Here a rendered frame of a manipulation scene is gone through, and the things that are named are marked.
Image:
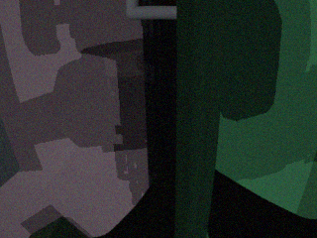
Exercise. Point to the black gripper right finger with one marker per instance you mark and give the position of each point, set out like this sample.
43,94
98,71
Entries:
236,212

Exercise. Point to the green rectangular block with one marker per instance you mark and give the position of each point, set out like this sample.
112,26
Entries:
58,229

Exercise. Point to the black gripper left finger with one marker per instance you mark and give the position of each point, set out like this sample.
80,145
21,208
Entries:
153,216

